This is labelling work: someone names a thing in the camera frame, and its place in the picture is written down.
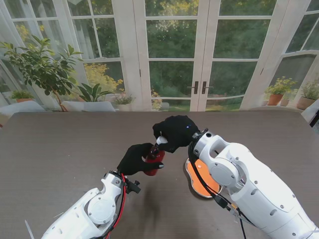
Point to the plant in beige pot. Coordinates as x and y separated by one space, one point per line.
306 102

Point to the small empty clay pot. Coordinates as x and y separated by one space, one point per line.
284 102

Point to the steel kidney tray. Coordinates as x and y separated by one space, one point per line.
192 185

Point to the yellow flowers in terracotta pot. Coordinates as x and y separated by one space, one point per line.
275 98

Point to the tall leafy green plant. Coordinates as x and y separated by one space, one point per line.
40 67

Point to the white chair with dark frame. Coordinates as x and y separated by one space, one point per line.
311 112

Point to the broad leaf green plant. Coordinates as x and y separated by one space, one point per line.
92 93

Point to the small plant in terracotta pot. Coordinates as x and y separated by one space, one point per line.
21 95

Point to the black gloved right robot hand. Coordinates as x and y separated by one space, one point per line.
179 132

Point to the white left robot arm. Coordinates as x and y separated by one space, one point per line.
97 209

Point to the white planter box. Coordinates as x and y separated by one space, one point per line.
87 106

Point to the orange oval tray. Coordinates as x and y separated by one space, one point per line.
203 171

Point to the pale grey sofa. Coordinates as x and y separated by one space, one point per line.
20 107

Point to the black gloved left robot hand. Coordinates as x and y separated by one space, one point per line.
132 161

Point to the flowering plant in white pot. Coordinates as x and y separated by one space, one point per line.
123 100

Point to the red transparent sample bottle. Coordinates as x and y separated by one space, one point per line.
155 158

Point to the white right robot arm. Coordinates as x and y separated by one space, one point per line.
249 179

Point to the white bottle cap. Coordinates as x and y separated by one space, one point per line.
162 141

